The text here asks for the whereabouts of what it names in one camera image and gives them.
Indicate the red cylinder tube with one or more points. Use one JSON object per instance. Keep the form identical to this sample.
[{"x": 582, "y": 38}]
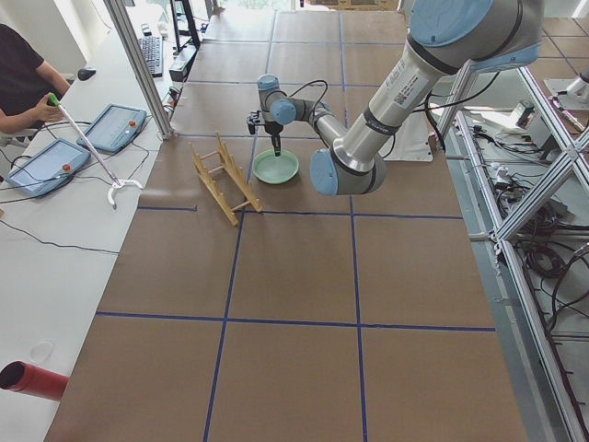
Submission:
[{"x": 33, "y": 380}]

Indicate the person in black shirt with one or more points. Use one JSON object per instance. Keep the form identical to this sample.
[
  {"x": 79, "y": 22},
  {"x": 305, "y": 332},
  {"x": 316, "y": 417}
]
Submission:
[{"x": 26, "y": 77}]

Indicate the left teach pendant tablet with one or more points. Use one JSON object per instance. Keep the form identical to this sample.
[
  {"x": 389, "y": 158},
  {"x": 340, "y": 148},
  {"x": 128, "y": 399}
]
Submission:
[{"x": 52, "y": 167}]

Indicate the right teach pendant tablet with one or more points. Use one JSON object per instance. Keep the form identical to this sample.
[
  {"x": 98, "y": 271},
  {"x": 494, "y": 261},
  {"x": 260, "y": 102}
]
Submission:
[{"x": 115, "y": 128}]

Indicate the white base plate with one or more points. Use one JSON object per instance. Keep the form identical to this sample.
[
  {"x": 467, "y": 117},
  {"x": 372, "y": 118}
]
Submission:
[{"x": 410, "y": 143}]

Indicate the person's hand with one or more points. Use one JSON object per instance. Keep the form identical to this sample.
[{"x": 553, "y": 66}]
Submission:
[{"x": 45, "y": 111}]

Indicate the blue tape strip crossing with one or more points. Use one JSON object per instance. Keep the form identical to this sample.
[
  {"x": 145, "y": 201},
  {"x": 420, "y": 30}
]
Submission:
[{"x": 357, "y": 297}]

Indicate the wooden dish rack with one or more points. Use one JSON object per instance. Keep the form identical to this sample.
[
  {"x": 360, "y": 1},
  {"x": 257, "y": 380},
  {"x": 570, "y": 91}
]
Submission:
[{"x": 221, "y": 164}]

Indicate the black keyboard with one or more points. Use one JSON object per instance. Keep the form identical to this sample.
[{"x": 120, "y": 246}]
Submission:
[{"x": 151, "y": 48}]

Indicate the black computer mouse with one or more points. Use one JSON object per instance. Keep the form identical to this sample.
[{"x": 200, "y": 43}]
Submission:
[{"x": 86, "y": 73}]

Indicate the mint green plate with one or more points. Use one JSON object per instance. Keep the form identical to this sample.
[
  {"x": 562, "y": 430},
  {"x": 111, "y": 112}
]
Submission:
[{"x": 273, "y": 169}]

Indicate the teach pendant tablet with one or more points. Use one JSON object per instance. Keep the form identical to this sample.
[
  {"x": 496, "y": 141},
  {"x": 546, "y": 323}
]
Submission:
[
  {"x": 115, "y": 128},
  {"x": 52, "y": 167}
]

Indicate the aluminium frame post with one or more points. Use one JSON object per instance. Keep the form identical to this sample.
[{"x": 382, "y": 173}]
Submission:
[{"x": 123, "y": 25}]

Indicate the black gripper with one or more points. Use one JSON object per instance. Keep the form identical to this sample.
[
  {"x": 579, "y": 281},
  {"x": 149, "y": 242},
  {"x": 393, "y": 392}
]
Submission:
[{"x": 273, "y": 128}]

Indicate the white reacher grabber tool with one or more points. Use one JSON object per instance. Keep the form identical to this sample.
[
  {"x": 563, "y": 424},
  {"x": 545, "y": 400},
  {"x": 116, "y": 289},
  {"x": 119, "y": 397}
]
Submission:
[{"x": 117, "y": 183}]

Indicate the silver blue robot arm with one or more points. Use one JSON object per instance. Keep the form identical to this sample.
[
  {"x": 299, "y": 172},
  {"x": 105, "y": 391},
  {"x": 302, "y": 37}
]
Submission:
[{"x": 442, "y": 37}]

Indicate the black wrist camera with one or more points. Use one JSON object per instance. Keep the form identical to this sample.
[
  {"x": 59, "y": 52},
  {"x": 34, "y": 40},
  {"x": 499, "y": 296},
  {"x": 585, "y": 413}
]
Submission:
[{"x": 254, "y": 120}]

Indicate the blue tape strip near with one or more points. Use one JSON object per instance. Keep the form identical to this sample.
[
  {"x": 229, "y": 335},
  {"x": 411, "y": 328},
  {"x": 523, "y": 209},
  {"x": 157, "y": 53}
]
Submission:
[{"x": 304, "y": 323}]

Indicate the aluminium truss frame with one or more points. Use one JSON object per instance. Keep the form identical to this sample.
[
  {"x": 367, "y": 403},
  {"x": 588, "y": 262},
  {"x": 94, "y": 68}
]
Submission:
[{"x": 521, "y": 161}]

